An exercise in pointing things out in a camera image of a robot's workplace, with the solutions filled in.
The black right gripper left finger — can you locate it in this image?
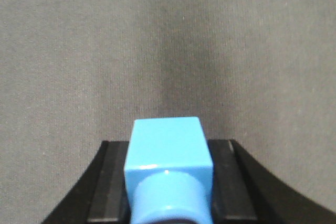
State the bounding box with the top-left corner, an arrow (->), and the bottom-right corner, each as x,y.
43,141 -> 130,223

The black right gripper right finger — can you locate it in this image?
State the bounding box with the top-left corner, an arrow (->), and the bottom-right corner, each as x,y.
208,140 -> 331,223

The light blue block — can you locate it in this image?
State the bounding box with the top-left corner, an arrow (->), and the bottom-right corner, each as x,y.
124,116 -> 214,223

